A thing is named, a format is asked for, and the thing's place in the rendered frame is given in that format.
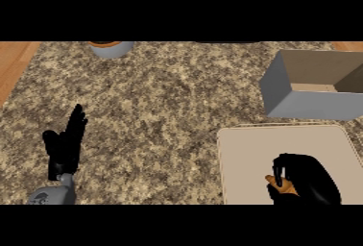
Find grey pot with soil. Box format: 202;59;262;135
88;40;135;60

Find grey cardboard box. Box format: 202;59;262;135
258;49;363;121

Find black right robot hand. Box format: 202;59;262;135
265;153;343;206

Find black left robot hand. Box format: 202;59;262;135
41;103;90;182

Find golden brown croissant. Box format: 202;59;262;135
264;174;301;197

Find beige rectangular tray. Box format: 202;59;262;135
215;124;363;206

